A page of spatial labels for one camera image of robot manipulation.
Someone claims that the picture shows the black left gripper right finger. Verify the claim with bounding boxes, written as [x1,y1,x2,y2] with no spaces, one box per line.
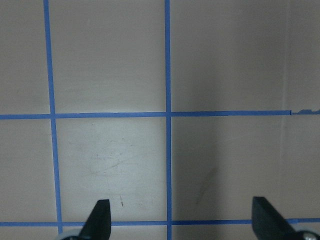
[251,196,304,240]

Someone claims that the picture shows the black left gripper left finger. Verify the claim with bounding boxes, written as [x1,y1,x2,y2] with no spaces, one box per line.
[78,199,111,240]

